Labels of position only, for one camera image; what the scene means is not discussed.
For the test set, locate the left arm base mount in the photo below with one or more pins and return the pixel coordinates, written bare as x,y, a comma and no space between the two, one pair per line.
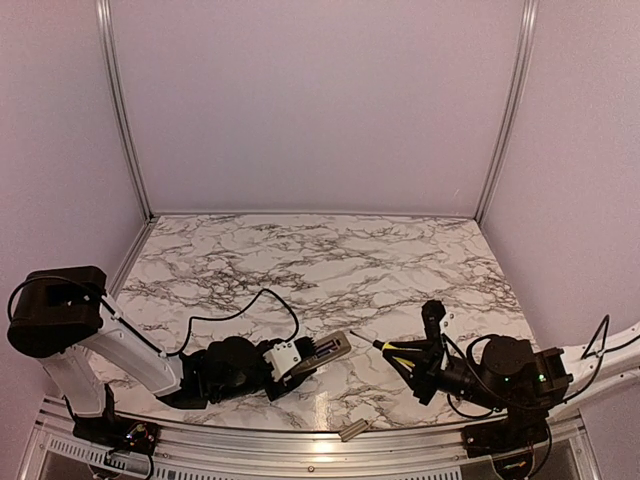
119,433

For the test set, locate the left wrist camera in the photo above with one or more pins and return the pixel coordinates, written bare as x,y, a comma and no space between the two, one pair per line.
282,357

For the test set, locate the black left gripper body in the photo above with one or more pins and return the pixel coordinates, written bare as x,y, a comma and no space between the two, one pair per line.
231,392

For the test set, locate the grey battery compartment cover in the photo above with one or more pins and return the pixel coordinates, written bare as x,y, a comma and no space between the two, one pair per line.
350,432

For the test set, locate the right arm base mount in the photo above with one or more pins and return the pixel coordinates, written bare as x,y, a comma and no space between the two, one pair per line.
516,431

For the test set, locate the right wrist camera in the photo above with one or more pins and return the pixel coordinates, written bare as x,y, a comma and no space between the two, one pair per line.
433,312

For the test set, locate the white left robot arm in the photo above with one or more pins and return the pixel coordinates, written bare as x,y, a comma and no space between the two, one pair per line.
55,315

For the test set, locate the yellow handled screwdriver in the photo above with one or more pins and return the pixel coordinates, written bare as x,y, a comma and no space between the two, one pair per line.
382,346

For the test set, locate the aluminium corner post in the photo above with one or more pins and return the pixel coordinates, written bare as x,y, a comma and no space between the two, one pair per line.
114,80
516,88

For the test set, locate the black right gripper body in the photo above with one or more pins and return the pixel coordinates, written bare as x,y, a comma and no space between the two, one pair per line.
479,396

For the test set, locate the left aluminium corner post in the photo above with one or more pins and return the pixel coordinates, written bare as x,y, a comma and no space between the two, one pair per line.
114,80

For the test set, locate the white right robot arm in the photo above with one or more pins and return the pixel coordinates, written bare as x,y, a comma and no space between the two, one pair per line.
592,365

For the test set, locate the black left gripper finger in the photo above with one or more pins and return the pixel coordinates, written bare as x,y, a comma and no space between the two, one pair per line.
287,385
310,355

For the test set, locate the right aluminium corner post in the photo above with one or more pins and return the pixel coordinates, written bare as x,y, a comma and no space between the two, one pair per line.
516,88

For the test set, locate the white remote control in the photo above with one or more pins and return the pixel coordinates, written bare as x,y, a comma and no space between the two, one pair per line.
345,347

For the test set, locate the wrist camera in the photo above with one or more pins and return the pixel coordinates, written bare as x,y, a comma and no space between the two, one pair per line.
282,357
433,312

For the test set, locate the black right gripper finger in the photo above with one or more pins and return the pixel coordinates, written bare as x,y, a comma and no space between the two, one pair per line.
410,374
411,346

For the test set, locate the aluminium front table rail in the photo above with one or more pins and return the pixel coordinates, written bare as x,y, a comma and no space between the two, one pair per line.
186,451

